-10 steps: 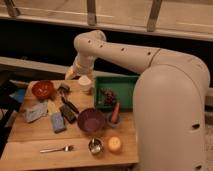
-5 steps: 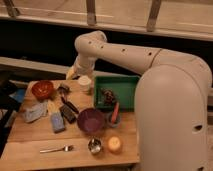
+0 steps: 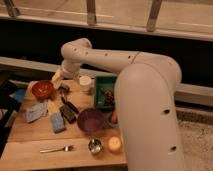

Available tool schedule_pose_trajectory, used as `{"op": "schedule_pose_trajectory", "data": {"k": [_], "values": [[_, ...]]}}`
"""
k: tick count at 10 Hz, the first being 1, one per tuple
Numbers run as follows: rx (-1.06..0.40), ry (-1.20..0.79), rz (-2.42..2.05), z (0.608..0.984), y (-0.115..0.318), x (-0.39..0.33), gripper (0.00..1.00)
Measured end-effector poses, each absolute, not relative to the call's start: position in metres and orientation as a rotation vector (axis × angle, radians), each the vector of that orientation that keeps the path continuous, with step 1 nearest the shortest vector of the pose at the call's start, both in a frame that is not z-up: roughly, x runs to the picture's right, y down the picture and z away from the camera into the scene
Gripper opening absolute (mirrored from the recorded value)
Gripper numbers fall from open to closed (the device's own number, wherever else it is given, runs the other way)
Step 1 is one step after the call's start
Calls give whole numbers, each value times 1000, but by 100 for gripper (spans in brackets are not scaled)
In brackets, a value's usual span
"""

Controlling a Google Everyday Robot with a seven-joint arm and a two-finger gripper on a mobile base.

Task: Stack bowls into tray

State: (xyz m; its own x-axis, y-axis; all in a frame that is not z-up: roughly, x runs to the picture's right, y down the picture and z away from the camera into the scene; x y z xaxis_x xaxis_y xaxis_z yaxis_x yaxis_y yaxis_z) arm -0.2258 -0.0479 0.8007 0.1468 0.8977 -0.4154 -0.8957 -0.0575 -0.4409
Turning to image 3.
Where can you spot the red orange bowl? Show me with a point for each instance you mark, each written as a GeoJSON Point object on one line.
{"type": "Point", "coordinates": [42, 89]}

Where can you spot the black rectangular block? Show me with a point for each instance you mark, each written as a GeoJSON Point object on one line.
{"type": "Point", "coordinates": [67, 113]}

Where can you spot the blue object beside table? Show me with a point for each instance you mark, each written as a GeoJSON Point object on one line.
{"type": "Point", "coordinates": [19, 95]}

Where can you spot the green plastic tray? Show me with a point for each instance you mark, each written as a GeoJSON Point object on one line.
{"type": "Point", "coordinates": [103, 82]}

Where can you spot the grey blue cloth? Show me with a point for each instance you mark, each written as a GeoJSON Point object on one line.
{"type": "Point", "coordinates": [35, 112]}

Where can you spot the small metal cup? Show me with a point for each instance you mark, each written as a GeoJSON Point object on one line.
{"type": "Point", "coordinates": [95, 146]}

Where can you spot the wooden table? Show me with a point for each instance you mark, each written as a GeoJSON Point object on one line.
{"type": "Point", "coordinates": [21, 152]}

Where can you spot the blue sponge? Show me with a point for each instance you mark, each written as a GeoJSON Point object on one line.
{"type": "Point", "coordinates": [57, 122]}

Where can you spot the purple bowl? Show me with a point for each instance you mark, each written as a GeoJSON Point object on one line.
{"type": "Point", "coordinates": [90, 120]}

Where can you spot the black binder clip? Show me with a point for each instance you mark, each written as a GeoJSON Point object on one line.
{"type": "Point", "coordinates": [63, 89]}

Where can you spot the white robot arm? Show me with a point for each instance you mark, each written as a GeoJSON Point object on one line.
{"type": "Point", "coordinates": [144, 102]}

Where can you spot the black chair at left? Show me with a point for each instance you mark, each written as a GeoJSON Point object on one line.
{"type": "Point", "coordinates": [8, 103]}

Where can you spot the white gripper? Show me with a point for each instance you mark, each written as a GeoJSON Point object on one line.
{"type": "Point", "coordinates": [69, 70]}

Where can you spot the orange round fruit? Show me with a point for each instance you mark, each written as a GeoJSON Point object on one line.
{"type": "Point", "coordinates": [114, 144]}

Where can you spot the metal spoon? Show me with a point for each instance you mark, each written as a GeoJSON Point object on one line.
{"type": "Point", "coordinates": [65, 149]}

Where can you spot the orange carrot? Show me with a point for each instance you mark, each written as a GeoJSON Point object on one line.
{"type": "Point", "coordinates": [114, 118]}

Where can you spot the bunch of dark grapes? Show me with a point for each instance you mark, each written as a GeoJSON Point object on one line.
{"type": "Point", "coordinates": [108, 96]}

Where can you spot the small blue cup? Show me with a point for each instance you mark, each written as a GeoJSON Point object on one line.
{"type": "Point", "coordinates": [110, 123]}

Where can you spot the white paper cup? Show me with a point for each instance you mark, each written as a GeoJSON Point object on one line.
{"type": "Point", "coordinates": [85, 84]}

